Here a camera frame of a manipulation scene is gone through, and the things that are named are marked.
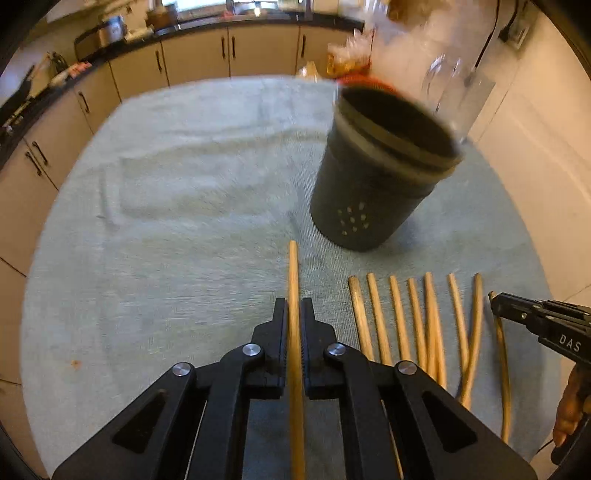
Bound wooden chopstick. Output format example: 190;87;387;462
460;273;484;410
424;272;447;389
407;278;428;369
389;275;412;361
348;276;375;361
448;273;470;374
367;273;394;366
287;240;305;479
493;314;512;444

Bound beige lower kitchen cabinets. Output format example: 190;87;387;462
0;23;366;388

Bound black kitchen countertop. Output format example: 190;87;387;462
0;12;366;169

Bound right hand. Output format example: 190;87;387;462
552;365;590;447

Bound light blue table cloth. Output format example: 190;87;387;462
21;77;549;471

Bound dark cylindrical utensil holder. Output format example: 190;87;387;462
310;85;462;251

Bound clear glass mug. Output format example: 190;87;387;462
422;54;495;142

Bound red plastic basin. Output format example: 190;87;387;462
337;73;397;94

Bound yellow plastic bag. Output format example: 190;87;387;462
325;29;374;79

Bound black power cable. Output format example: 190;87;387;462
464;0;502;86

